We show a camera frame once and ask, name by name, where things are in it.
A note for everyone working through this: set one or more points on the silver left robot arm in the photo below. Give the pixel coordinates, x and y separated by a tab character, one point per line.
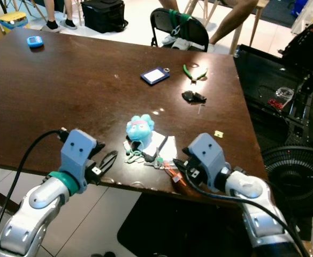
28	225

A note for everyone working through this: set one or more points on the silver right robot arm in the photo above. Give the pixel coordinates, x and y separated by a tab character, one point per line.
263	225

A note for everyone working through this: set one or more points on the clear white card holder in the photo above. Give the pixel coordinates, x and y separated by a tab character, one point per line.
166	147

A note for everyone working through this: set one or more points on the small yellow scrap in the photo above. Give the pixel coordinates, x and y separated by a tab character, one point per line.
219	134

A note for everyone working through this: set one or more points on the small metal hex key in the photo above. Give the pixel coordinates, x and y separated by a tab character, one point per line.
201	108

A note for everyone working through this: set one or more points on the black car key fob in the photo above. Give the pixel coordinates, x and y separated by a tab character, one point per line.
193	97

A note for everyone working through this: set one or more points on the dark blue badge holder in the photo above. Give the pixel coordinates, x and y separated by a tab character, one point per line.
154	76

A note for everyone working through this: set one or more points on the black floor fan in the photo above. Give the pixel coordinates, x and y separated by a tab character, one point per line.
295	171

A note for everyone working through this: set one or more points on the black equipment cart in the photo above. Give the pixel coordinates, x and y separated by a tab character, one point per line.
258	69

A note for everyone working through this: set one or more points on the clear container with red bits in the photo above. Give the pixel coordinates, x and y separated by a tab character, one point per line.
282	97

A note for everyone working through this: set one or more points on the white shoes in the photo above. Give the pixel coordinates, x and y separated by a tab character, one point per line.
175	43

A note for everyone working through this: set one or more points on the wooden stool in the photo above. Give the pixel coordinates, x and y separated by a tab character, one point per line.
235	40

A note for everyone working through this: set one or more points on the black folding chair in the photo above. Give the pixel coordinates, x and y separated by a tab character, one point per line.
198	29

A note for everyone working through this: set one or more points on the small blue timer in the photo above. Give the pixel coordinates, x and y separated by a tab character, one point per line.
35	42

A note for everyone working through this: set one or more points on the black case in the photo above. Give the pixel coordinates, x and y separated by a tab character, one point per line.
104	16

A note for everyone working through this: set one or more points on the person legs with black socks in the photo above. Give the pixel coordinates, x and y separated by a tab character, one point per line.
52	16

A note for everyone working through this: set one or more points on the bare person leg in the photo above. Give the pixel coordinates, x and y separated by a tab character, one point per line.
234	19

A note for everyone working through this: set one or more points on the yellow bin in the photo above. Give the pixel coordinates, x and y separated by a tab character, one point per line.
13	20

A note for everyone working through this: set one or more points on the blue plastic object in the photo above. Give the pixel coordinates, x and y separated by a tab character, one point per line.
299	7

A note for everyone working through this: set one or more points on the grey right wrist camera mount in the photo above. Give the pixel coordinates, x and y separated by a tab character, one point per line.
207	155

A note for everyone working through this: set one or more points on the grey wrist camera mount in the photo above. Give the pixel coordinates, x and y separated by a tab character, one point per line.
78	152
207	155

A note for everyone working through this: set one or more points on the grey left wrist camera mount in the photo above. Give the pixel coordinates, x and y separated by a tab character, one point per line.
78	152

